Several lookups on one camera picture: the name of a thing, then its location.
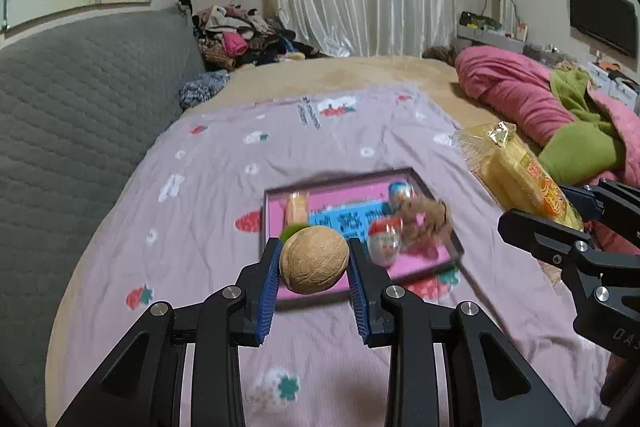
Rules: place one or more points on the grey shallow cardboard box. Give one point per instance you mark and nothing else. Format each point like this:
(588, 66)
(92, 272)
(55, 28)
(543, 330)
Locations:
(425, 256)

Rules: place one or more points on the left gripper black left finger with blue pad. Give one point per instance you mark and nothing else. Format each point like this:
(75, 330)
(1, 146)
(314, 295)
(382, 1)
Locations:
(139, 383)

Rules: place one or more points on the green garment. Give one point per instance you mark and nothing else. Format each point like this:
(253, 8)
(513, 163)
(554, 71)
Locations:
(589, 144)

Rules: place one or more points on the blue patterned cloth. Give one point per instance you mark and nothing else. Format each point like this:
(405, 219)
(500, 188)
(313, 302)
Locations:
(202, 88)

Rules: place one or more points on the tan blanket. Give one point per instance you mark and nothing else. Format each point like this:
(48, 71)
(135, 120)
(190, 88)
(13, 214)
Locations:
(350, 74)

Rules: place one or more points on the pile of clothes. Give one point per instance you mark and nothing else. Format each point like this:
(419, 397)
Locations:
(230, 38)

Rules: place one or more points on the pink strawberry print bedsheet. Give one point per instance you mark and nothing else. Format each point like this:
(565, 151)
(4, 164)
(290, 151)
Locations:
(188, 221)

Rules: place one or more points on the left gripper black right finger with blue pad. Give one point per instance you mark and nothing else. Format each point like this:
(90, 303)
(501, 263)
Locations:
(489, 382)

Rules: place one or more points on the blue foil surprise egg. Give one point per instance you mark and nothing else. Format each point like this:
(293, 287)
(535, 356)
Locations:
(399, 192)

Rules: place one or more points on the side table with clutter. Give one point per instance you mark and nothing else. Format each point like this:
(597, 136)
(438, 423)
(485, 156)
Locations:
(498, 24)

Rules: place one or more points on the orange cracker packet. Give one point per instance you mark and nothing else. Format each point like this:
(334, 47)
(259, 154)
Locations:
(296, 210)

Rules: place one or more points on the green fuzzy hair scrunchie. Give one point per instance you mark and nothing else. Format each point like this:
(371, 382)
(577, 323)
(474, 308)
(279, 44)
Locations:
(290, 230)

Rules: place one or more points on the walnut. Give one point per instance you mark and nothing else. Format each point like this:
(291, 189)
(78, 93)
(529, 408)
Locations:
(313, 260)

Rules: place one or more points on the yellow cracker packet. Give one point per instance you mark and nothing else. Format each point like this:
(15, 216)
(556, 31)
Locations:
(512, 173)

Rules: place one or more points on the grey quilted headboard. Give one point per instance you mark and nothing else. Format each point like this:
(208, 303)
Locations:
(81, 104)

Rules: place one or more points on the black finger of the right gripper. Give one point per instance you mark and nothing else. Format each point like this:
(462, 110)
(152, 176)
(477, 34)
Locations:
(550, 242)

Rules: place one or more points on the pink blue children's book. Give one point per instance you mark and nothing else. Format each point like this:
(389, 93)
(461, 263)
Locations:
(350, 211)

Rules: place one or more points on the pink quilt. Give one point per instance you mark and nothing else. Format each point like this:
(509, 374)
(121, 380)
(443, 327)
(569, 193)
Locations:
(518, 88)

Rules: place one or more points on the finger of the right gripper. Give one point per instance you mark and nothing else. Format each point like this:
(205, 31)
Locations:
(610, 203)

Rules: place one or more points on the white red surprise egg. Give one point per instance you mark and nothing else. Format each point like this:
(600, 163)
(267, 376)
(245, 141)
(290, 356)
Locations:
(384, 240)

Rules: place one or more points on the black wall television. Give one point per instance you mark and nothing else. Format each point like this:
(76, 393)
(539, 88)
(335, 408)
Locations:
(612, 22)

